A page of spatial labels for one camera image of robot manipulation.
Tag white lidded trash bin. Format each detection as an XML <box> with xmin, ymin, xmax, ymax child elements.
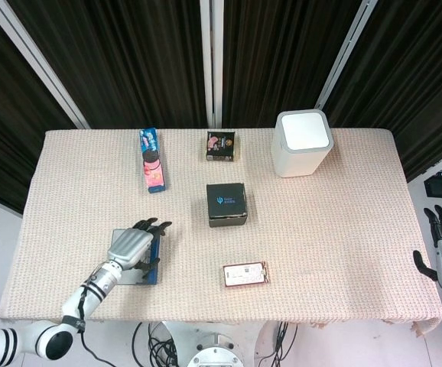
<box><xmin>272</xmin><ymin>109</ymin><xmax>335</xmax><ymax>178</ymax></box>

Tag black cardboard cube box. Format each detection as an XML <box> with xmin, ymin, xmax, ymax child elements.
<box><xmin>206</xmin><ymin>183</ymin><xmax>249</xmax><ymax>229</ymax></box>

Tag dark blue snack box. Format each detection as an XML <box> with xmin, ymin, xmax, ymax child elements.
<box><xmin>112</xmin><ymin>228</ymin><xmax>164</xmax><ymax>287</ymax></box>

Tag black luncheon meat tin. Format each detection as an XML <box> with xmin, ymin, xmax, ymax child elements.
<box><xmin>206</xmin><ymin>130</ymin><xmax>241</xmax><ymax>162</ymax></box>

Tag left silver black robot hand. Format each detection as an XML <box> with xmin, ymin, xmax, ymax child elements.
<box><xmin>107</xmin><ymin>217</ymin><xmax>173</xmax><ymax>280</ymax></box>

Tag black floor cable bundle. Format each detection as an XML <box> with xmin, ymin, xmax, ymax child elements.
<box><xmin>132</xmin><ymin>320</ymin><xmax>182</xmax><ymax>367</ymax></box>
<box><xmin>273</xmin><ymin>320</ymin><xmax>299</xmax><ymax>367</ymax></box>

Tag silver aluminium frame post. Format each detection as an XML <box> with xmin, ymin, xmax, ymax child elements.
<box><xmin>200</xmin><ymin>0</ymin><xmax>225</xmax><ymax>129</ymax></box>
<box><xmin>0</xmin><ymin>0</ymin><xmax>91</xmax><ymax>129</ymax></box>
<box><xmin>315</xmin><ymin>0</ymin><xmax>379</xmax><ymax>110</ymax></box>

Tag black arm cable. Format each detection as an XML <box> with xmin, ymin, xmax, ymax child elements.
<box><xmin>76</xmin><ymin>267</ymin><xmax>109</xmax><ymax>364</ymax></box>

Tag blue Oreo cookie package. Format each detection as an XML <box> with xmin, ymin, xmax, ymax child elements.
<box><xmin>138</xmin><ymin>127</ymin><xmax>168</xmax><ymax>194</ymax></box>

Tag black pleated curtain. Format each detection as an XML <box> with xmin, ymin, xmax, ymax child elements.
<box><xmin>0</xmin><ymin>0</ymin><xmax>442</xmax><ymax>215</ymax></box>

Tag beige woven tablecloth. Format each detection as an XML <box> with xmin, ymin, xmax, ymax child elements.
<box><xmin>0</xmin><ymin>128</ymin><xmax>442</xmax><ymax>339</ymax></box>

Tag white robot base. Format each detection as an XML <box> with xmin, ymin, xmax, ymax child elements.
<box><xmin>158</xmin><ymin>320</ymin><xmax>283</xmax><ymax>367</ymax></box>

